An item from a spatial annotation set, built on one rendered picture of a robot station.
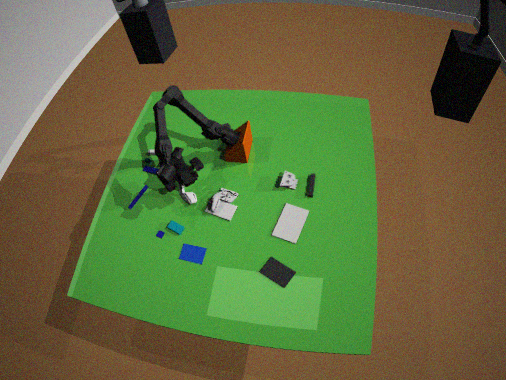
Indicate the teal rectangular block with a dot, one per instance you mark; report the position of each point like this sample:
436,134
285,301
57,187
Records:
177,228

